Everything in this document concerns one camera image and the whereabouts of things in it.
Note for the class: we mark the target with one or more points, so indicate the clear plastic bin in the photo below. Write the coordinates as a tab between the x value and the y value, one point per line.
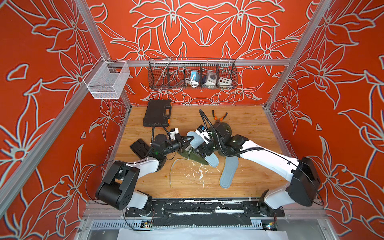
103	84

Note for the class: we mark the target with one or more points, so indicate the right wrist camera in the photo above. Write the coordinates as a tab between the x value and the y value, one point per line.
202	131

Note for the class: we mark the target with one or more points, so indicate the blue white box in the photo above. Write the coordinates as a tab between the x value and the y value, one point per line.
195	78

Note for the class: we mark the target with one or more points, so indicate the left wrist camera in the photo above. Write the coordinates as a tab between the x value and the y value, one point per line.
174	134

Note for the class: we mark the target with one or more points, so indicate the green shoe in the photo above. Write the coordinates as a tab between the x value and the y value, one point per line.
228	128
188	154

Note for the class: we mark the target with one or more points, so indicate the white dotted box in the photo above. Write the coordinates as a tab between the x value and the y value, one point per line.
225	82

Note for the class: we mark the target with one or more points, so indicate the black tool case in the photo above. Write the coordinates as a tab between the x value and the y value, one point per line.
158	111

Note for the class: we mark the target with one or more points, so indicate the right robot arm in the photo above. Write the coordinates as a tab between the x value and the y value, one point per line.
303	181

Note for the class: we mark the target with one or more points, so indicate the grey insole on table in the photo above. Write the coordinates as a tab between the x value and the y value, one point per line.
228	173

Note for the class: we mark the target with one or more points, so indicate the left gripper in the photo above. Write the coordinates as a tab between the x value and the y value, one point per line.
179	141

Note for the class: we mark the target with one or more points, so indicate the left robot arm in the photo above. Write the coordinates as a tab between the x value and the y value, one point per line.
117	188

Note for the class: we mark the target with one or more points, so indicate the grey insole being inserted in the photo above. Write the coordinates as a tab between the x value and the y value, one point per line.
203	149

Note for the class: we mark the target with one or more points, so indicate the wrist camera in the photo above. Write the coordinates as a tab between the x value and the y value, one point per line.
174	134
202	131

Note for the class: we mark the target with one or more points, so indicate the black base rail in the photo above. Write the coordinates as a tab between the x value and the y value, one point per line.
242	213

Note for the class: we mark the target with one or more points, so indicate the black wire basket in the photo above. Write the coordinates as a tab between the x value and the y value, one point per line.
178	73

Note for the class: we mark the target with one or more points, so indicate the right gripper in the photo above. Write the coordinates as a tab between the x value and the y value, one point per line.
204	146

